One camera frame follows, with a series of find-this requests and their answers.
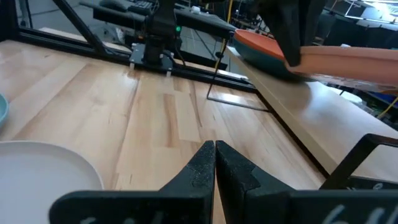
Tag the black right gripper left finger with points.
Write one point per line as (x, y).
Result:
(186, 202)

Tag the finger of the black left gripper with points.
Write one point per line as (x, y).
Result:
(312, 21)
(280, 25)

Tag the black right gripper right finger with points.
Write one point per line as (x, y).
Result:
(280, 208)

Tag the orange plate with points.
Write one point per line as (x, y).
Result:
(258, 40)

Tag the dark teal plate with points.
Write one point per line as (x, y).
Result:
(264, 60)

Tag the terracotta brown plate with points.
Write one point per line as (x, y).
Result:
(357, 62)

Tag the grey plate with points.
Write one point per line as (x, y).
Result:
(37, 180)

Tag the light blue plate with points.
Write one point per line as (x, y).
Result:
(3, 109)

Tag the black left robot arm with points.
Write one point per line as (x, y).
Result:
(161, 37)

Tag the wooden shelf with black legs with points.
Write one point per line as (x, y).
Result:
(342, 124)

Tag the black aluminium table frame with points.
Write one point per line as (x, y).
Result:
(62, 45)

